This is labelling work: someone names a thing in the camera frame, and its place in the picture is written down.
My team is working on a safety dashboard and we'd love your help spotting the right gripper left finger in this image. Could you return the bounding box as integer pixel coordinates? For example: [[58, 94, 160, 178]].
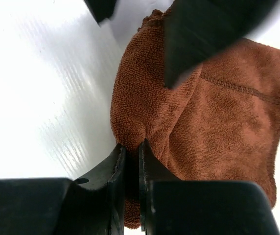
[[0, 145, 126, 235]]

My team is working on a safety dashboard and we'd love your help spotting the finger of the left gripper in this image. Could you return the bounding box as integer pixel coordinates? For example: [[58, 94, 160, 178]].
[[163, 0, 279, 89], [85, 0, 117, 25]]

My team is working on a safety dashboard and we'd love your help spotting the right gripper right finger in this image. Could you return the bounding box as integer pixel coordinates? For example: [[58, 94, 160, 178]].
[[138, 141, 280, 235]]

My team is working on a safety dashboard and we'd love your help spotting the brown microfibre towel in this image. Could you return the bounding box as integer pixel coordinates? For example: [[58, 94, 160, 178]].
[[110, 10, 280, 229]]

